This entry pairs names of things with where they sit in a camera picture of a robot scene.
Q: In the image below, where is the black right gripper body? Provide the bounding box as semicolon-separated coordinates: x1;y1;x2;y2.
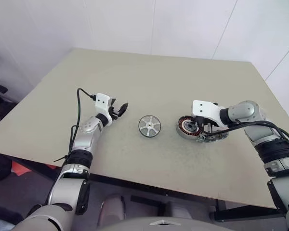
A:
195;115;221;133

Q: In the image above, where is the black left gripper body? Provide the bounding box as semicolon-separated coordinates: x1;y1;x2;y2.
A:
110;105;122;120

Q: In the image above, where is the copper wound stator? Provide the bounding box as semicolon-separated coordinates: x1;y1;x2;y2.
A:
175;115;203;140

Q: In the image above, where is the silver spoked rotor wheel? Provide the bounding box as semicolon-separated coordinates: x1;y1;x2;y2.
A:
137;115;163;139

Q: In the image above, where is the grey robot torso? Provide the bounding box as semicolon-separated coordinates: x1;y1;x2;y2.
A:
96;216;208;231

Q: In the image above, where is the red orange floor object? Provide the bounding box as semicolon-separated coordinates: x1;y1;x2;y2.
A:
11;160;60;178

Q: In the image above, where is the black bag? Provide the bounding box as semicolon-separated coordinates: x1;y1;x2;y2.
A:
0;154;13;182

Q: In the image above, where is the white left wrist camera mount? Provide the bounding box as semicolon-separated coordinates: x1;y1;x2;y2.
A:
94;92;117;121

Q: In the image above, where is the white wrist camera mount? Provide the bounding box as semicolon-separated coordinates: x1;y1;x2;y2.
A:
191;100;223;127
94;92;117;121

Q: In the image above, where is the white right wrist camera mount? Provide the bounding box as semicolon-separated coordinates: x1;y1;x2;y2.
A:
191;100;223;127

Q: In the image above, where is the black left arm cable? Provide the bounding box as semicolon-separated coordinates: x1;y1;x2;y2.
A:
45;88;97;205

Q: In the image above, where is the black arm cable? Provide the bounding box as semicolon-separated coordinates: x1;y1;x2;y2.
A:
202;120;289;154
45;88;97;205

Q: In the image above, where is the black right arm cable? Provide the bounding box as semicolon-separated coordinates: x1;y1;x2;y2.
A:
202;120;289;154

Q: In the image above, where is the black table frame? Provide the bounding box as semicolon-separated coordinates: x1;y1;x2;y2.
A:
89;173;280;221

